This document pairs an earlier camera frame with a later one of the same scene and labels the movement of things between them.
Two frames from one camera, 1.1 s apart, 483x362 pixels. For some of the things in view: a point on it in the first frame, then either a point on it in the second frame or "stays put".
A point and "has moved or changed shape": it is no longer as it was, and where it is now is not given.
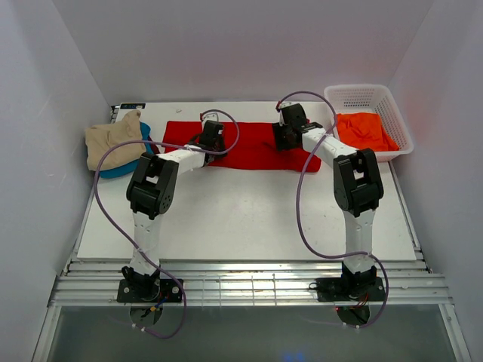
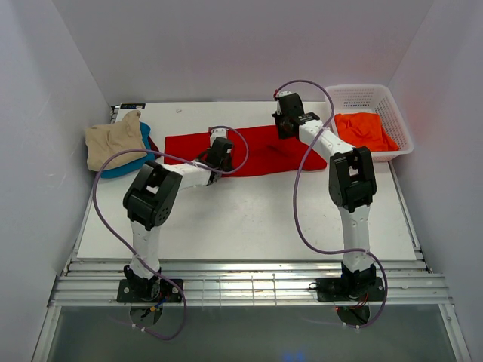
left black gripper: (201, 140) → (213, 173)
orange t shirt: (364, 130) stays put
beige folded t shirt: (100, 137) stays put
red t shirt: (249, 145) has moved or changed shape
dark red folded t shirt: (153, 145) stays put
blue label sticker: (133, 106) stays put
